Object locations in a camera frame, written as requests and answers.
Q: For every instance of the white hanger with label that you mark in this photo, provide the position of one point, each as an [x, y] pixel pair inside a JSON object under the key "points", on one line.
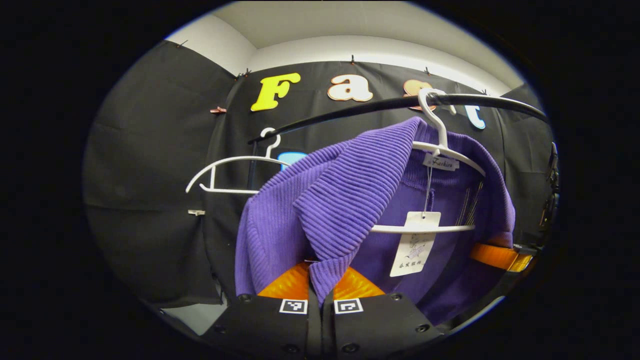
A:
{"points": [[455, 228]]}

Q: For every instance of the empty white hanger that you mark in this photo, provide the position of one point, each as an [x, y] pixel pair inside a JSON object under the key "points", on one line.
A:
{"points": [[240, 158]]}

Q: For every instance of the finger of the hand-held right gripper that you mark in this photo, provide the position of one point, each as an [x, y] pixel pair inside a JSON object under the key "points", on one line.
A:
{"points": [[495, 256]]}

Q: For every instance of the black clothes rack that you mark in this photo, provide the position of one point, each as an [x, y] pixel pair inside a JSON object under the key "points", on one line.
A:
{"points": [[400, 102]]}

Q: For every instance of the purple ribbed jacket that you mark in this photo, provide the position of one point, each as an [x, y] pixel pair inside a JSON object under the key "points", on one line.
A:
{"points": [[350, 190]]}

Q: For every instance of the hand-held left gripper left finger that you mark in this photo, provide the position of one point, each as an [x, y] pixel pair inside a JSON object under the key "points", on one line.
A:
{"points": [[260, 325]]}

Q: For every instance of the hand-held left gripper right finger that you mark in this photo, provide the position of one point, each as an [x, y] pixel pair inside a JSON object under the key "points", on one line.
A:
{"points": [[380, 325]]}

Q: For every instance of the silver clip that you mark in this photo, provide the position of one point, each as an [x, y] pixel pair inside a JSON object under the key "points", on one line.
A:
{"points": [[196, 212]]}

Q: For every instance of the pink clip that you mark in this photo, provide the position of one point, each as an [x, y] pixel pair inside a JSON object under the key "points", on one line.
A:
{"points": [[218, 110]]}

